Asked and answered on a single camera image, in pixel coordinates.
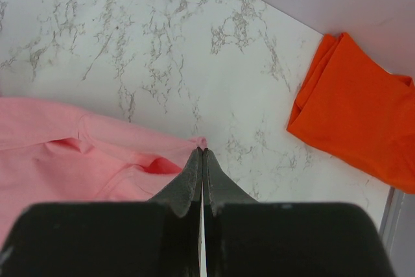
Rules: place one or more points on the pink t shirt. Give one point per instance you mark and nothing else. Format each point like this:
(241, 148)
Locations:
(55, 152)

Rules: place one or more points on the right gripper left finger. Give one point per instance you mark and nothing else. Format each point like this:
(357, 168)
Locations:
(183, 193)

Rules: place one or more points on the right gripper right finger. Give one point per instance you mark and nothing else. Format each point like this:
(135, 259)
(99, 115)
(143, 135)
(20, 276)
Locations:
(218, 188)

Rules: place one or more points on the folded orange t shirt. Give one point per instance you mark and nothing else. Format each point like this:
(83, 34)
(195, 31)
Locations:
(351, 108)

